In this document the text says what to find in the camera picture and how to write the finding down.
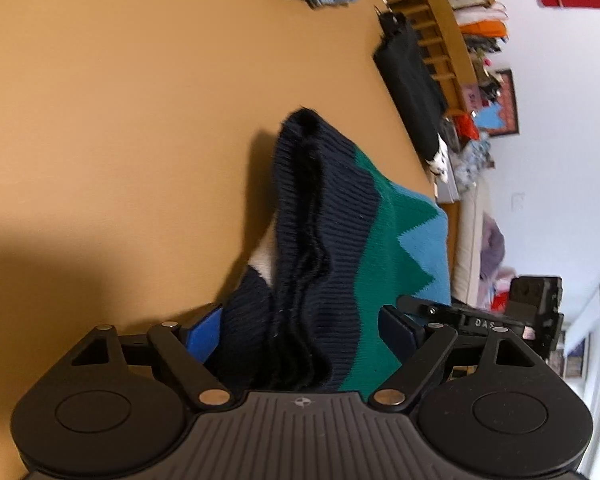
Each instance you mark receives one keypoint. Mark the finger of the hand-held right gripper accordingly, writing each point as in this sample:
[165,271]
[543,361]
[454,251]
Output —
[422,307]

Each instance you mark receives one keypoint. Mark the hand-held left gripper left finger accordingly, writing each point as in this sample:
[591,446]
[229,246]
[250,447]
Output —
[205,335]

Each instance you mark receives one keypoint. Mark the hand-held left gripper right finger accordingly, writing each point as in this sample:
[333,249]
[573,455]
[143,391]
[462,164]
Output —
[396,332]

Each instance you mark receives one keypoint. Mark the green blue navy knit cardigan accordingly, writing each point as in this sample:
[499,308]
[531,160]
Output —
[330,260]

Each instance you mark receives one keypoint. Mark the beige sofa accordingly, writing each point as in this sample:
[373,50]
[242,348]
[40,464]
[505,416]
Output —
[472,240]

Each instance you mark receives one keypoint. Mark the black garment with white print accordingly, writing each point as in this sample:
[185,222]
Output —
[410,85]

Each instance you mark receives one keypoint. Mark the wooden spindle-back chair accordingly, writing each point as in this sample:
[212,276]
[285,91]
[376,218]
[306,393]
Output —
[440,15]

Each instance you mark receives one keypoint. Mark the white wall switch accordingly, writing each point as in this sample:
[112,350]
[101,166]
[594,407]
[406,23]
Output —
[520,201]

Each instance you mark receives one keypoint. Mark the framed wall picture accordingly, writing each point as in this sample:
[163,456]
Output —
[505,105]

